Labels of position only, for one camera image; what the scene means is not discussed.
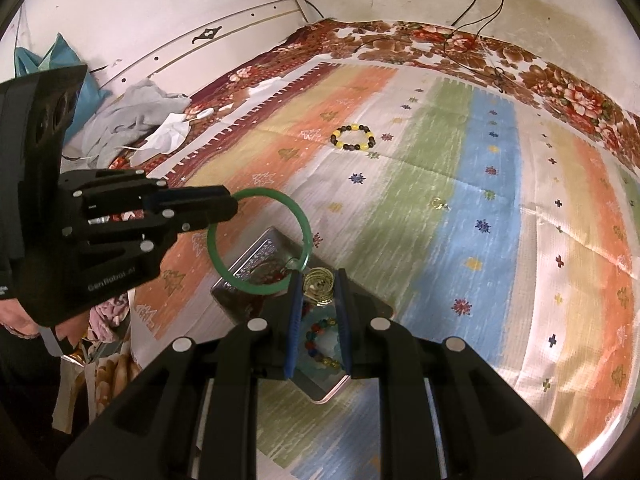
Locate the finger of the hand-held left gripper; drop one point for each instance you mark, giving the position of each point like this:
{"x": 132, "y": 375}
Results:
{"x": 200, "y": 220}
{"x": 200, "y": 195}

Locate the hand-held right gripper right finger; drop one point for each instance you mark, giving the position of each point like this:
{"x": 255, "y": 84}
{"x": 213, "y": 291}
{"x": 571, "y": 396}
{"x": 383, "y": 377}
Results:
{"x": 342, "y": 330}

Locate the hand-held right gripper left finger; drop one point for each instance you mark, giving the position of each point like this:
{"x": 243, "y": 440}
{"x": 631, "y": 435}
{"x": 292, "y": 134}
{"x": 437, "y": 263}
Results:
{"x": 295, "y": 330}

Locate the gold bangle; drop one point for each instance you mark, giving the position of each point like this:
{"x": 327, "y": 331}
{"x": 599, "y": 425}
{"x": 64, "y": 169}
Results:
{"x": 320, "y": 285}

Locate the silver metal tin box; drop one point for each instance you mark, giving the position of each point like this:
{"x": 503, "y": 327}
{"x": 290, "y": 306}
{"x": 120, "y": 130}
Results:
{"x": 250, "y": 260}

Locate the green jade bangle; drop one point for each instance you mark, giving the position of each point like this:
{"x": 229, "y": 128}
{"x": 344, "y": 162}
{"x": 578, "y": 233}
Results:
{"x": 305, "y": 225}

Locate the person's left hand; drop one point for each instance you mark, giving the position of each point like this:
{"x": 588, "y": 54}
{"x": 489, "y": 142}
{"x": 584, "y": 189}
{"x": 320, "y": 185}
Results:
{"x": 15, "y": 317}

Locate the white crumpled tissue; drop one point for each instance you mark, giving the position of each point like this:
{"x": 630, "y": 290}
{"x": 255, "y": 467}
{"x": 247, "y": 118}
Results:
{"x": 167, "y": 135}

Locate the small white packet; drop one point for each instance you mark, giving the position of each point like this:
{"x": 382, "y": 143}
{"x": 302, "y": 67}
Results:
{"x": 204, "y": 112}

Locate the grey cloth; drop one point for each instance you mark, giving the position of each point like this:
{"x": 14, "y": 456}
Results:
{"x": 125, "y": 110}

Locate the teal pillow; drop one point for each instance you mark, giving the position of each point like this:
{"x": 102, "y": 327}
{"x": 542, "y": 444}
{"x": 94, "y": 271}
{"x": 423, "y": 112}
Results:
{"x": 35, "y": 57}

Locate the pink patterned cloth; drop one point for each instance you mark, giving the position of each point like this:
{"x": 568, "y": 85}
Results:
{"x": 110, "y": 315}

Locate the striped colourful mat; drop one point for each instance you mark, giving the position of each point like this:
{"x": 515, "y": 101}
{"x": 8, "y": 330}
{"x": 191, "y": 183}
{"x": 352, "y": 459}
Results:
{"x": 450, "y": 210}

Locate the white bed headboard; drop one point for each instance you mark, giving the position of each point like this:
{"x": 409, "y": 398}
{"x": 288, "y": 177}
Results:
{"x": 240, "y": 25}

